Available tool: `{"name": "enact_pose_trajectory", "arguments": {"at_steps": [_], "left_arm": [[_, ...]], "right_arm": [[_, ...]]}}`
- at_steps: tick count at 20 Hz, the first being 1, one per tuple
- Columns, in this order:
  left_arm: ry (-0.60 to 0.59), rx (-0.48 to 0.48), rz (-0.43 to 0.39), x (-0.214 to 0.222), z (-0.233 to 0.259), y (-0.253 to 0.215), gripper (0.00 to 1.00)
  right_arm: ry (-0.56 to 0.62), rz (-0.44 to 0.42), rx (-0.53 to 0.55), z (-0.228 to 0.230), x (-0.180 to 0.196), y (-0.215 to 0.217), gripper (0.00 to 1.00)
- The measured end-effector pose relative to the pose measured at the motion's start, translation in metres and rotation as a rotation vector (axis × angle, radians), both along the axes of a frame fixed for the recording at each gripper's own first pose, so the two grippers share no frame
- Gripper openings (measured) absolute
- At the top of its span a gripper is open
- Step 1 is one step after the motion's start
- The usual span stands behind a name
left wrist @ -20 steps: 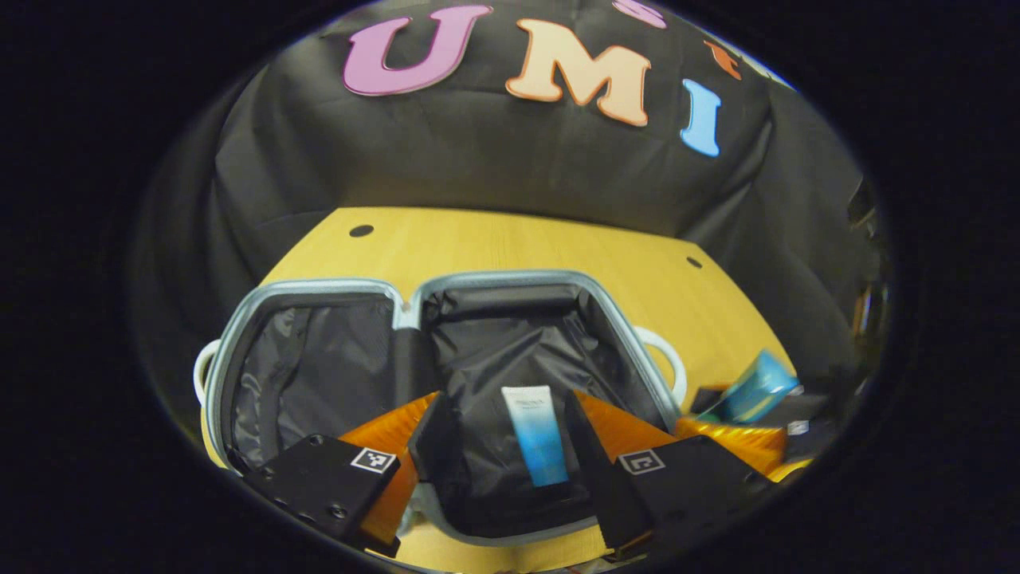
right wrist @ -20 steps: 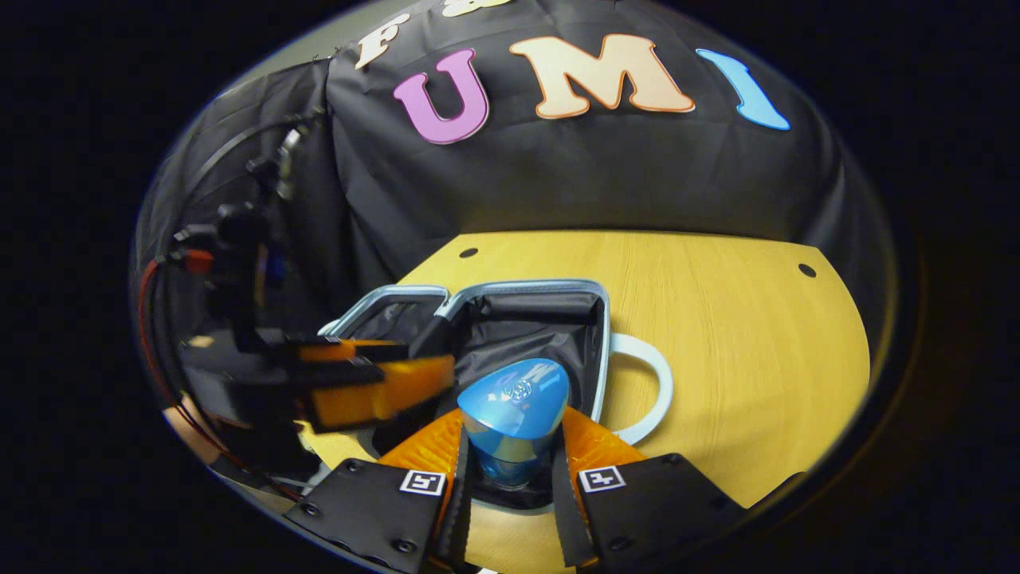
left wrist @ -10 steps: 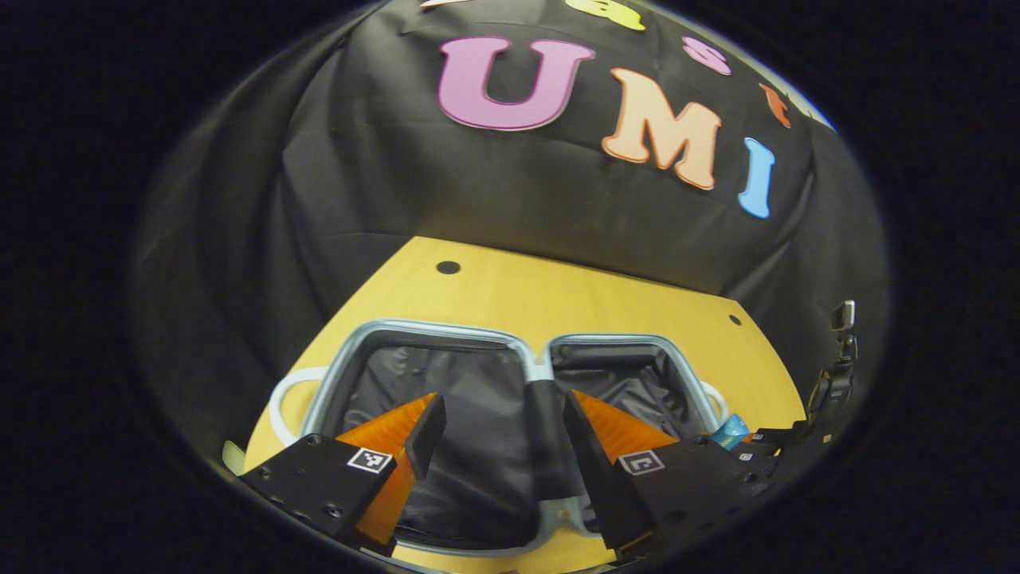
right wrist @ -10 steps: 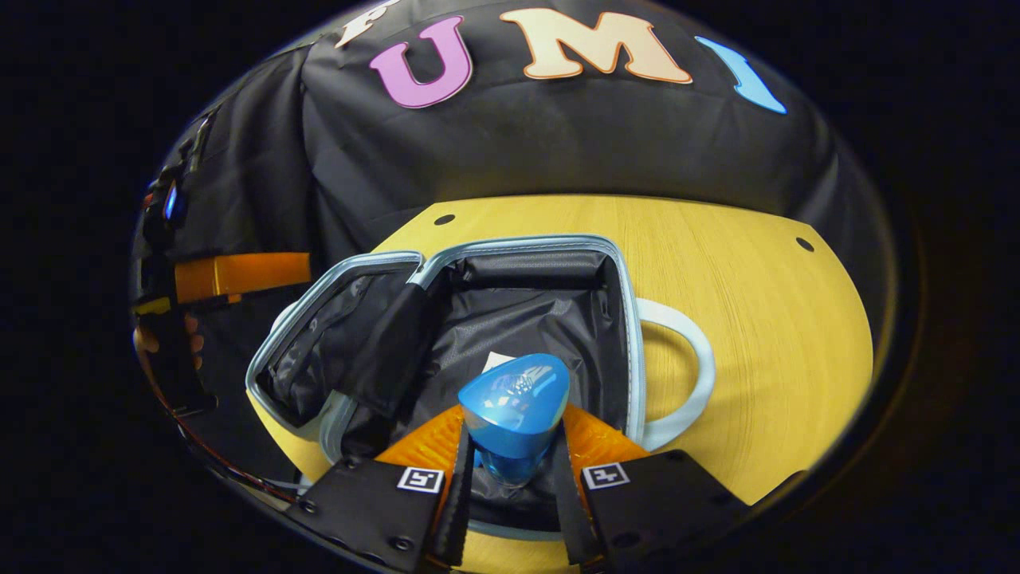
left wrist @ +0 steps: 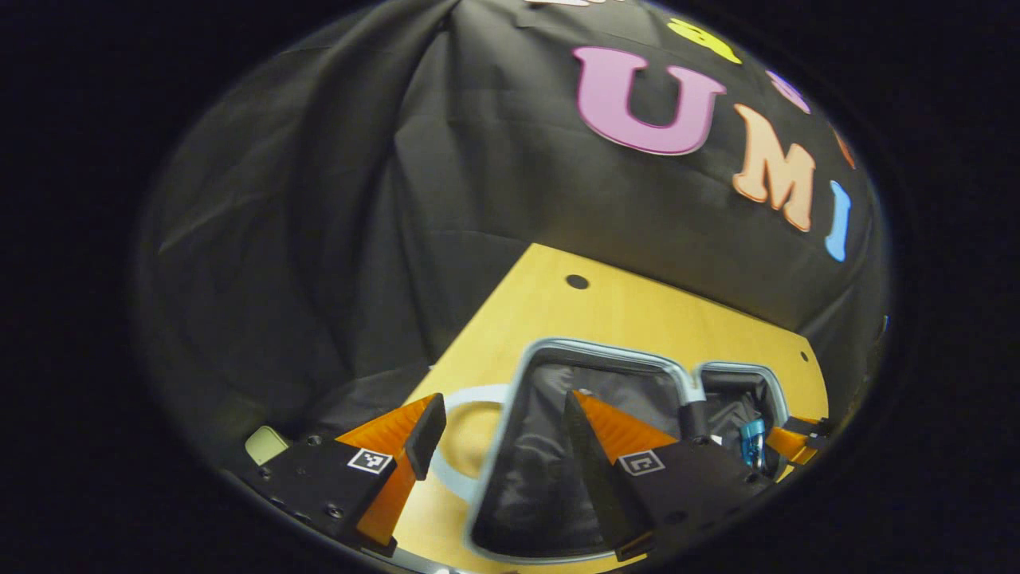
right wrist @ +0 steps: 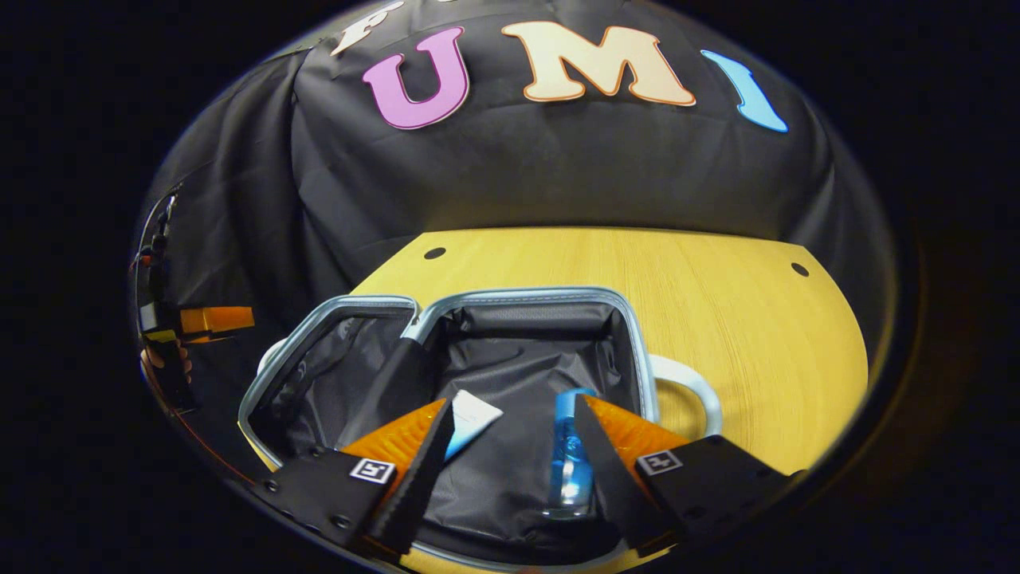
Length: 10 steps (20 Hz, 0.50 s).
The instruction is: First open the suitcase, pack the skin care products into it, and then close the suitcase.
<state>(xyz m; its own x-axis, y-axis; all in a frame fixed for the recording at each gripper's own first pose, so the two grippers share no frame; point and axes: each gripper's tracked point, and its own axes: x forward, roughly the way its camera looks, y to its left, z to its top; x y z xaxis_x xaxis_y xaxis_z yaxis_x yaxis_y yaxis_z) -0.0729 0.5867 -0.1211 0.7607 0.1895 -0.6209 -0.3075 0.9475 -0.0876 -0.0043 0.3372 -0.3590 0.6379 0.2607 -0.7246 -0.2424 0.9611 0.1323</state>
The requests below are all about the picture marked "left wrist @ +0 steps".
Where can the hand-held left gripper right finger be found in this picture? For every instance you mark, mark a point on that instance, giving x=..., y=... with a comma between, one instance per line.
x=586, y=454

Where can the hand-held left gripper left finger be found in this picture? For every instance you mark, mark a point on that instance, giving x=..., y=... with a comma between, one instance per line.
x=426, y=434

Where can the cream rounded object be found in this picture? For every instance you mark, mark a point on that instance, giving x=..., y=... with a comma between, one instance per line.
x=267, y=444

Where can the light blue suitcase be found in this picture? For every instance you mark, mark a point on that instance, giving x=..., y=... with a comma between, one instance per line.
x=550, y=478

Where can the black backdrop cloth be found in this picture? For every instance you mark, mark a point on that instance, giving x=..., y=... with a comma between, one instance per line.
x=358, y=199

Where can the blue skin care bottle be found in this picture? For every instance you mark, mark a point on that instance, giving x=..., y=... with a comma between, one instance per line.
x=752, y=445

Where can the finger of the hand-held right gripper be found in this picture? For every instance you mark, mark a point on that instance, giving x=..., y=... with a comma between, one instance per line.
x=813, y=425
x=789, y=444

